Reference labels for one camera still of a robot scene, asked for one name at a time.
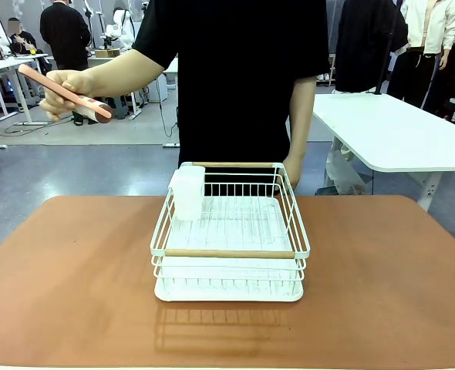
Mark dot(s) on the white desk with metal legs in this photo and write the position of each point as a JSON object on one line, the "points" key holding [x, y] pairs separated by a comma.
{"points": [[0, 65]]}

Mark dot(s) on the pink lint roller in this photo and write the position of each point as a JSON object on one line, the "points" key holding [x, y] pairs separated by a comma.
{"points": [[34, 76]]}

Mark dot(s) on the person's right hand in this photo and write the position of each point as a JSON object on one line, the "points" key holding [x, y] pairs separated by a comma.
{"points": [[77, 83]]}

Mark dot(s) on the white plastic bag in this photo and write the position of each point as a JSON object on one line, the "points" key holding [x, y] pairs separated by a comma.
{"points": [[343, 173]]}

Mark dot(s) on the white computer case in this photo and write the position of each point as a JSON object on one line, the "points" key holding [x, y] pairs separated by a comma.
{"points": [[158, 88]]}

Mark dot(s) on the person's black t-shirt torso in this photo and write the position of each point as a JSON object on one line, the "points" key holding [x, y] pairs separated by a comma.
{"points": [[231, 77]]}

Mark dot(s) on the white table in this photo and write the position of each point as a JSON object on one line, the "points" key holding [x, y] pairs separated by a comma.
{"points": [[397, 131]]}

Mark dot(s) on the white humanoid robot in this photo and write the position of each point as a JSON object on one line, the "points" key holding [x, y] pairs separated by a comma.
{"points": [[125, 31]]}

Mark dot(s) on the white plastic cutlery cup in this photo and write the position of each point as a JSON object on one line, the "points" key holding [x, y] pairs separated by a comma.
{"points": [[189, 196]]}

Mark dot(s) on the person's left forearm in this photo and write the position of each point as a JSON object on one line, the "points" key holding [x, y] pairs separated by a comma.
{"points": [[302, 115]]}

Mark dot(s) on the white power strip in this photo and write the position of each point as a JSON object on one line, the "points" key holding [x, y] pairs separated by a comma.
{"points": [[171, 145]]}

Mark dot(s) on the grey step stool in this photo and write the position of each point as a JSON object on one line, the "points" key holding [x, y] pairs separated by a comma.
{"points": [[119, 106]]}

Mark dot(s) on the white plastic drip tray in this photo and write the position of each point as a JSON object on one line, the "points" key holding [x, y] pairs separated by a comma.
{"points": [[227, 296]]}

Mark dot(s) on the white desk under cardboard box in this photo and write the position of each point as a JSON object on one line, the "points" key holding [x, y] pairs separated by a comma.
{"points": [[96, 61]]}

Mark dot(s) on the person's right forearm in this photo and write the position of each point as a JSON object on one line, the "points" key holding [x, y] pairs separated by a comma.
{"points": [[127, 73]]}

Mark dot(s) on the person's left hand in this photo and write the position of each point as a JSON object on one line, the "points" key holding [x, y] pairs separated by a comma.
{"points": [[295, 169]]}

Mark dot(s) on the white shoe rack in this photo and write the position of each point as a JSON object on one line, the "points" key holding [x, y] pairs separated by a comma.
{"points": [[327, 77]]}

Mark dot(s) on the black hanging coat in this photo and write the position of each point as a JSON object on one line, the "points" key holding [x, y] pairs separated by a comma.
{"points": [[366, 46]]}

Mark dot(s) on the cardboard box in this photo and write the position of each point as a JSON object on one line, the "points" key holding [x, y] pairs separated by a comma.
{"points": [[107, 53]]}

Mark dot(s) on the person in white jacket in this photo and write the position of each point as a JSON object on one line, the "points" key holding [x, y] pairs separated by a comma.
{"points": [[439, 23]]}

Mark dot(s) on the standing man in black jacket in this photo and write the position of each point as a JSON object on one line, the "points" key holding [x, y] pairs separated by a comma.
{"points": [[65, 34]]}

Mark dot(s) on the seated person in black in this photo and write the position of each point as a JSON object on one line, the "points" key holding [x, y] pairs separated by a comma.
{"points": [[23, 40]]}

